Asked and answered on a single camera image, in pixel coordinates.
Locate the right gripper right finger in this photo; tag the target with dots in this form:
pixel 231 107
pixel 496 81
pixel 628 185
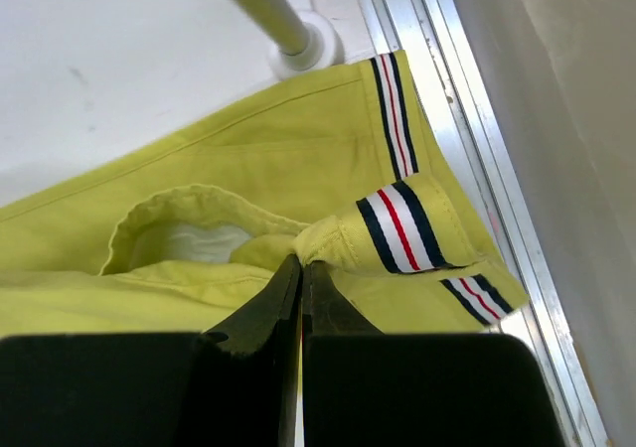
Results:
pixel 361 387

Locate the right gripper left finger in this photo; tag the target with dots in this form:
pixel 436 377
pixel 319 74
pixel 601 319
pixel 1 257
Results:
pixel 233 385

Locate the yellow trousers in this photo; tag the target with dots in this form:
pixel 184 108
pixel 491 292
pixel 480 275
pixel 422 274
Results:
pixel 337 166

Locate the white clothes rack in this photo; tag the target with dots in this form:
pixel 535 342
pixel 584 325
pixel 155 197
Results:
pixel 301 41

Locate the aluminium rail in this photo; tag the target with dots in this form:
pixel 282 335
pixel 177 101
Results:
pixel 454 98

